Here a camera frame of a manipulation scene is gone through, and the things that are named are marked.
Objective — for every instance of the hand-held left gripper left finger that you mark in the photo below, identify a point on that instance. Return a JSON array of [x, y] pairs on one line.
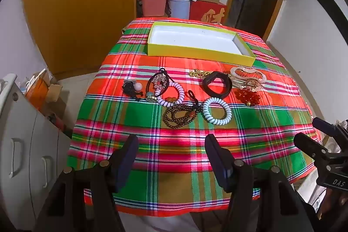
[[127, 158]]

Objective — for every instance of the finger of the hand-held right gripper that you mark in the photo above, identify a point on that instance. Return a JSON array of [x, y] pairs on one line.
[[310, 145], [323, 126]]

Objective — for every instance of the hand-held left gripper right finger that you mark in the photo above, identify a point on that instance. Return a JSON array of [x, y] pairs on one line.
[[214, 158]]

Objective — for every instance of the black wristband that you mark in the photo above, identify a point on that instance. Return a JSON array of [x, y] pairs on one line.
[[214, 92]]

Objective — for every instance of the rhinestone hair clip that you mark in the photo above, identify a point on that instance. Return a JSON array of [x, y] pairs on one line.
[[158, 82]]

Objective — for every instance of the clear hair claw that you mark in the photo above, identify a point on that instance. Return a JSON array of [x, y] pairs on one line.
[[244, 75]]

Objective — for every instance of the yellow cardboard box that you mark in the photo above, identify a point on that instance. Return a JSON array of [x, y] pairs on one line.
[[190, 36]]

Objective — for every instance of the red green plaid tablecloth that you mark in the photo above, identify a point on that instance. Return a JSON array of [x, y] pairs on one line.
[[176, 145]]

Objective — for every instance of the white cabinet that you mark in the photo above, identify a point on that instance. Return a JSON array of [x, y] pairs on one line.
[[24, 145]]

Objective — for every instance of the orange bag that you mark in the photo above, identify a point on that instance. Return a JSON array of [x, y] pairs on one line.
[[38, 90]]

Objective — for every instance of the brown wooden door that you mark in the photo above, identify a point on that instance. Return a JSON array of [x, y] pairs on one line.
[[274, 17]]

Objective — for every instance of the red gift box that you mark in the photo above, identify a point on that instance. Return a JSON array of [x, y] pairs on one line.
[[206, 10]]

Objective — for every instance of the blue bucket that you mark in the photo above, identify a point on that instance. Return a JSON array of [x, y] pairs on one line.
[[179, 7]]

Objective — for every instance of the pink plastic bin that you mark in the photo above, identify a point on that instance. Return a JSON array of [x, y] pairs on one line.
[[152, 5]]

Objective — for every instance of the wooden wardrobe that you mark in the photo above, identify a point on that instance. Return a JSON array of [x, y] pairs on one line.
[[81, 3]]

